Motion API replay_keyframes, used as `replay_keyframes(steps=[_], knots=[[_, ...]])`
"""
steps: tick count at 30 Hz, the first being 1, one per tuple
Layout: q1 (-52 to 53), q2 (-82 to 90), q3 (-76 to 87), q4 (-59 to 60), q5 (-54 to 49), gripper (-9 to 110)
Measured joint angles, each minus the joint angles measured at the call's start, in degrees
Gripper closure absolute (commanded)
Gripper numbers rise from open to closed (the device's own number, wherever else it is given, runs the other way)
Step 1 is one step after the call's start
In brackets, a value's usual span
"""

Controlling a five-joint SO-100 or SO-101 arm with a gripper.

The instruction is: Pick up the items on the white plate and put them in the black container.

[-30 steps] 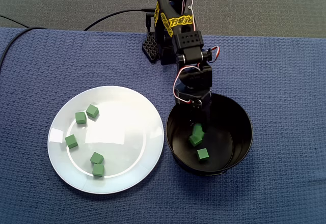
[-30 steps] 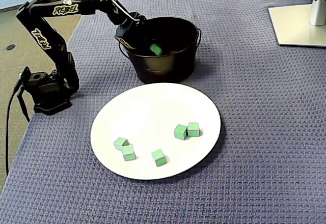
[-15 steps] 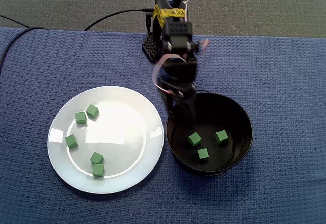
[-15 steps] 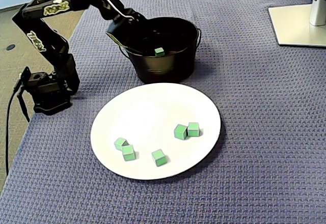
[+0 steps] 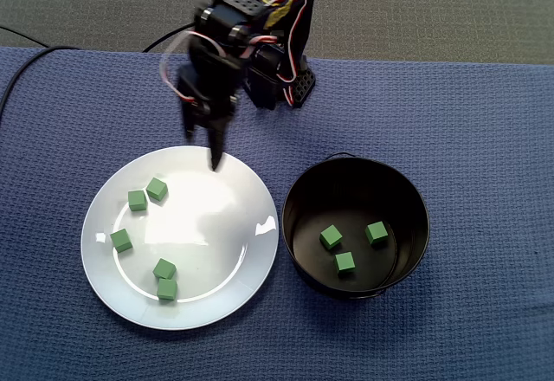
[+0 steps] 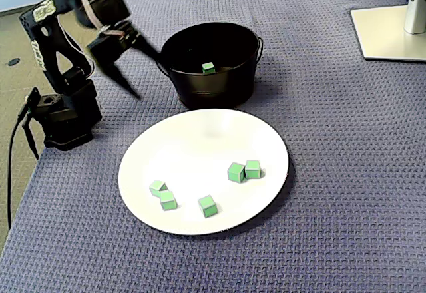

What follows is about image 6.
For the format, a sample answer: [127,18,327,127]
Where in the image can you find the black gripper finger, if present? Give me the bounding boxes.
[127,27,162,63]
[99,55,142,101]

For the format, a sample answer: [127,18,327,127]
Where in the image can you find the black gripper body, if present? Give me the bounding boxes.
[75,0,140,61]

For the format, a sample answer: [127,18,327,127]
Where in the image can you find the black metal bucket container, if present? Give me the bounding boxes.
[154,22,264,110]

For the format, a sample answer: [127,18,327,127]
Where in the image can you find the white round plate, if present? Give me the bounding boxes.
[117,107,290,236]

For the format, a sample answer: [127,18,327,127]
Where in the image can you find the blue waffle-weave mat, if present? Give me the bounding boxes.
[0,0,426,293]

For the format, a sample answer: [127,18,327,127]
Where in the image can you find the white monitor stand base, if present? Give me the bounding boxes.
[350,5,426,63]

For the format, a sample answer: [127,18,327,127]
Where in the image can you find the silver monitor stand column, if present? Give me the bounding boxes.
[404,0,426,35]

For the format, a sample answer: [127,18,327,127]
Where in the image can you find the black cable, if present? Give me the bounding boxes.
[21,115,40,160]
[6,101,33,231]

